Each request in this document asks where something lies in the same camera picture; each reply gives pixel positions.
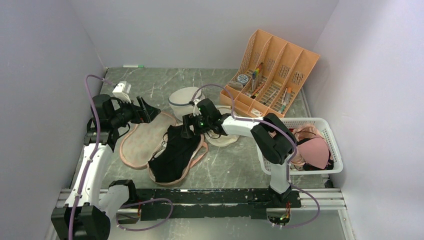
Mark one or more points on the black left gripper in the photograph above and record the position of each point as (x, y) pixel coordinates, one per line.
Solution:
(145, 115)

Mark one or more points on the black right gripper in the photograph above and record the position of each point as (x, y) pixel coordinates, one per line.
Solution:
(188, 120)

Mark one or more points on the tulip print mesh laundry bag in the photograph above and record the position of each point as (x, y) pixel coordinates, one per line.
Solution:
(147, 139)

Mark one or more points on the black bra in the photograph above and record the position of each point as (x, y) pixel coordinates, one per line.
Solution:
(171, 164)

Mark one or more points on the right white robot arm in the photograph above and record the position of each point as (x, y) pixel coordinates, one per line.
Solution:
(274, 141)

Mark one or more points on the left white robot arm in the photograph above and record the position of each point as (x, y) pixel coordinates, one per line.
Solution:
(85, 214)

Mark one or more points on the white blue-trimmed mesh laundry bag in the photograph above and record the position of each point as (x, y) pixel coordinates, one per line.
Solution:
(179, 101)

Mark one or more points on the cream embroidered mesh laundry bag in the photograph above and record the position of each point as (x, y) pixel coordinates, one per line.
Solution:
(221, 140)

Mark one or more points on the pink satin bra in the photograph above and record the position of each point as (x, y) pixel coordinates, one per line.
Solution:
(305, 131)

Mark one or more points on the dusty pink bra cup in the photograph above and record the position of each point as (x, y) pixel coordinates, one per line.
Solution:
(314, 151)

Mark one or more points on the white plastic laundry basket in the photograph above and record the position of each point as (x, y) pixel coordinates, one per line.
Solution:
(325, 130)

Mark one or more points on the green white marker pen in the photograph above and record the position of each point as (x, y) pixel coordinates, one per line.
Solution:
(133, 66)

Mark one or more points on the blue white round tin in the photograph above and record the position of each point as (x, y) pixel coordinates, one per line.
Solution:
(243, 79)

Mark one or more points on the multicolour marker pen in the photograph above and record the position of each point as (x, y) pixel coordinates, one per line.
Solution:
(254, 79)

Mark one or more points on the orange plastic file organizer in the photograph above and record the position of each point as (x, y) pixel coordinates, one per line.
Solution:
(281, 63)

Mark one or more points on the orange capped pen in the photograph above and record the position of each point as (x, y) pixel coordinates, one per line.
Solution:
(286, 96)

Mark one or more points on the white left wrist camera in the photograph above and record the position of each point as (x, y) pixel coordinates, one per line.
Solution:
(122, 90)

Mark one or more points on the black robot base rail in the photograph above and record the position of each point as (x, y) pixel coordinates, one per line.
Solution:
(151, 204)

